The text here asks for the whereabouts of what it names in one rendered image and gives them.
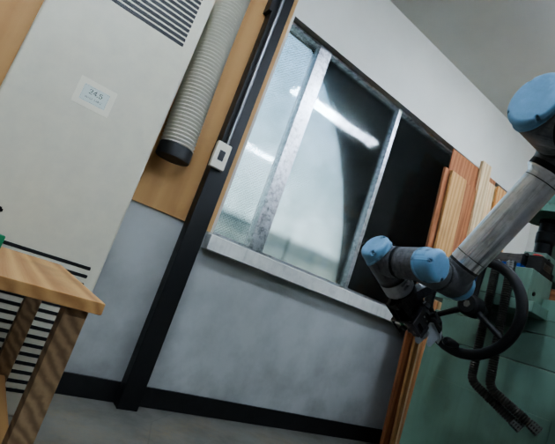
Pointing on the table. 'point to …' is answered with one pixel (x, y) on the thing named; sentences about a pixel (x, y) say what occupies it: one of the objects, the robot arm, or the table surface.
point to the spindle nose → (546, 236)
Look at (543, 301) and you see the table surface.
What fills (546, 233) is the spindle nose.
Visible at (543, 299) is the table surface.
